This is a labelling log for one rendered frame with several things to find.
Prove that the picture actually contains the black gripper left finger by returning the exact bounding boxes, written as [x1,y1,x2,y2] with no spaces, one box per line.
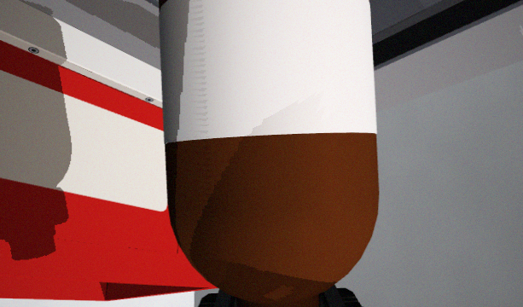
[198,290,237,307]

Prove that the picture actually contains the red crate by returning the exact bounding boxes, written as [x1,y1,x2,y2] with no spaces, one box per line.
[0,40,216,301]

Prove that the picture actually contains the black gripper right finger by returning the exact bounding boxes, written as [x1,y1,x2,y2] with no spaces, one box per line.
[319,285,362,307]

